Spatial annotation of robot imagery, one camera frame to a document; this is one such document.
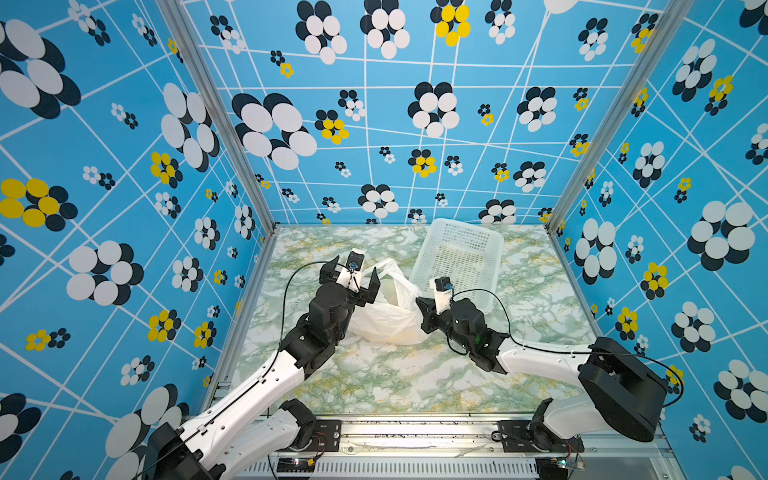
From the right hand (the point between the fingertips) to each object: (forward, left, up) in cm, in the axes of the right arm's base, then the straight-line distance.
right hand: (419, 300), depth 83 cm
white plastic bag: (-5, +7, -1) cm, 8 cm away
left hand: (+1, +16, +15) cm, 22 cm away
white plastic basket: (+27, -21, -13) cm, 36 cm away
